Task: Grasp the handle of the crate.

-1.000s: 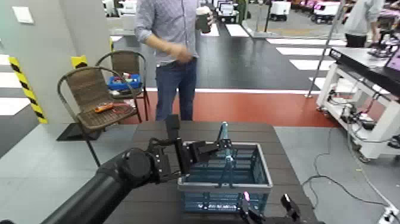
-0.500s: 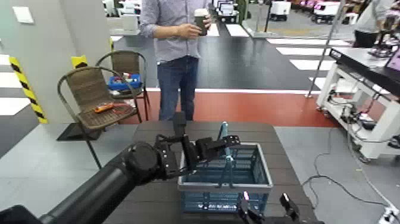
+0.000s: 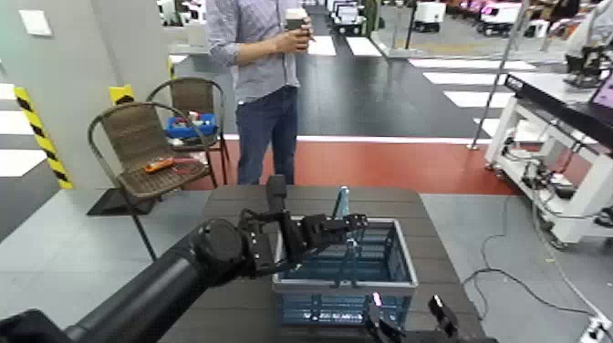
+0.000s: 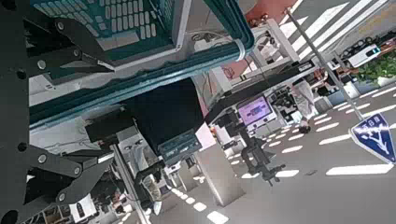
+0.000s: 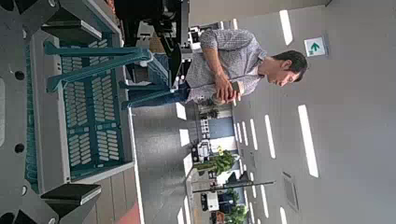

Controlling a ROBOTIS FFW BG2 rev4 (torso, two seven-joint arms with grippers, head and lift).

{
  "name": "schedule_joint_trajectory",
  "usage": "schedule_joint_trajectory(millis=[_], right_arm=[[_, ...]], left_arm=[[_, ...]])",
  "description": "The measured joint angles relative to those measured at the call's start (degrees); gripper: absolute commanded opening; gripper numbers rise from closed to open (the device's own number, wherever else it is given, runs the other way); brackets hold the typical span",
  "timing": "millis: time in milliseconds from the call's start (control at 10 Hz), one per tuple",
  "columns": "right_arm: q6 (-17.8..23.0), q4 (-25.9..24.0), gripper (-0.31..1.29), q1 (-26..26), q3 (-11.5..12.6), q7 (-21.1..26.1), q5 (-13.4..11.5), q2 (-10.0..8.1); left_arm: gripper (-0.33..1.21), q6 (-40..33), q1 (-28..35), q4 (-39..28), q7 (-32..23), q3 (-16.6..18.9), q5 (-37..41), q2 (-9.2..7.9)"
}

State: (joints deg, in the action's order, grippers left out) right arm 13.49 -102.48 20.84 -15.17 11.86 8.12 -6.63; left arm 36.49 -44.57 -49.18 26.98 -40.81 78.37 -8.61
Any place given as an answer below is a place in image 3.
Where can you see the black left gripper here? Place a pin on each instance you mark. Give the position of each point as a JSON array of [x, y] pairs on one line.
[[282, 239]]

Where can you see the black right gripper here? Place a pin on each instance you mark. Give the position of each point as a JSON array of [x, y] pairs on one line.
[[445, 340]]

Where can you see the blue crate with grey rim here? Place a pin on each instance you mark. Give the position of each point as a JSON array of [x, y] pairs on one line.
[[345, 287]]

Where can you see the green paper cup white lid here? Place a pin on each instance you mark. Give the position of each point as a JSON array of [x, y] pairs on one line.
[[296, 18]]

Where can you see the checked shirt person right forearm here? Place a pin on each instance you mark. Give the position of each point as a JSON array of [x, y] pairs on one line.
[[256, 50]]

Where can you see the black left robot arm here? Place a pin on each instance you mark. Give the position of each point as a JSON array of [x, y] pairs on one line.
[[143, 301]]

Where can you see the checked shirt person right hand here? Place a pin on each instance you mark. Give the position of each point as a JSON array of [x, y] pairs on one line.
[[294, 42]]

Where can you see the person in checked shirt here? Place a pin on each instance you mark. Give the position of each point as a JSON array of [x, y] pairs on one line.
[[263, 72]]

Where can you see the blue plastic bin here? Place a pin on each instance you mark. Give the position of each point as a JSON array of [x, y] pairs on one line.
[[191, 128]]

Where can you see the white power strip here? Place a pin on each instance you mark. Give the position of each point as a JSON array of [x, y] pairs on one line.
[[598, 330]]

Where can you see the black power adapters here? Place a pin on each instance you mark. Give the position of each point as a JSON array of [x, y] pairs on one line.
[[539, 179]]

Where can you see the orange hand tool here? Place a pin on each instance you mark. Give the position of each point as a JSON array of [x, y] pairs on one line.
[[160, 165]]

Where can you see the brown wicker chair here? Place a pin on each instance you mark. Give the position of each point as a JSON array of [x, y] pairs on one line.
[[136, 134], [194, 96]]

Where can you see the white workbench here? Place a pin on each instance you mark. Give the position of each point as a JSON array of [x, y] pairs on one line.
[[515, 124]]

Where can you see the slanted metal pole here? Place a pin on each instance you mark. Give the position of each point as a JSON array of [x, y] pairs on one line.
[[498, 76]]

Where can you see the black floor plate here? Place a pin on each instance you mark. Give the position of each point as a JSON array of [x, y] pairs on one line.
[[115, 203]]

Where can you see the thin yellow black corner guard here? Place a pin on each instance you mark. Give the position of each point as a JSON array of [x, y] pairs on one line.
[[171, 67]]

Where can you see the white counter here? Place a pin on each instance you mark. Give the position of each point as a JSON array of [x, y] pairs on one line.
[[191, 48]]

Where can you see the short yellow black corner guard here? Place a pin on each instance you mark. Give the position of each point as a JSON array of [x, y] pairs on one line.
[[122, 93]]

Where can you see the white cart robot pink top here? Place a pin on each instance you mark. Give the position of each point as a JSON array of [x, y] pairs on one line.
[[498, 16]]

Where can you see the black stand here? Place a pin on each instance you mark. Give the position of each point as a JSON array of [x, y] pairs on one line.
[[586, 67]]

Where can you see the laptop with purple screen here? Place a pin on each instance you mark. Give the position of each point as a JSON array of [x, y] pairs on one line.
[[606, 96]]

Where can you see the tall yellow black corner guard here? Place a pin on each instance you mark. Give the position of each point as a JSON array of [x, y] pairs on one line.
[[43, 139]]

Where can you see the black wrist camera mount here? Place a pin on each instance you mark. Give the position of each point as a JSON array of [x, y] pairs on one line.
[[276, 191]]

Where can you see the white wall plate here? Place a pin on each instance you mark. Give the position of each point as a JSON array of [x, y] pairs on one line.
[[36, 22]]

